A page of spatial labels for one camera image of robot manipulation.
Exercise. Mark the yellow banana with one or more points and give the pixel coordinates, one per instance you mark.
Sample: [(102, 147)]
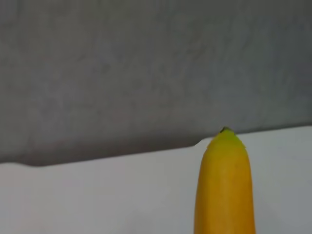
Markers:
[(225, 190)]

